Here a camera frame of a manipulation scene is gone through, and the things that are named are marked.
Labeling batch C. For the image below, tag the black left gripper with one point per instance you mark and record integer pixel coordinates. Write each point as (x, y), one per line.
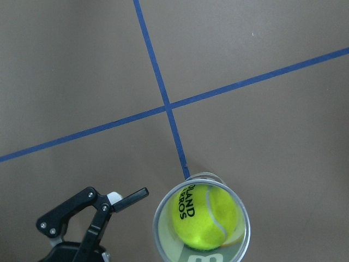
(54, 224)

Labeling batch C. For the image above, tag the clear tennis ball can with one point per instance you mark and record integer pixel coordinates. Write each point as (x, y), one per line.
(172, 248)

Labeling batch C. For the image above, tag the yellow tennis ball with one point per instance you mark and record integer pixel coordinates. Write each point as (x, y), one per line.
(236, 236)
(204, 216)

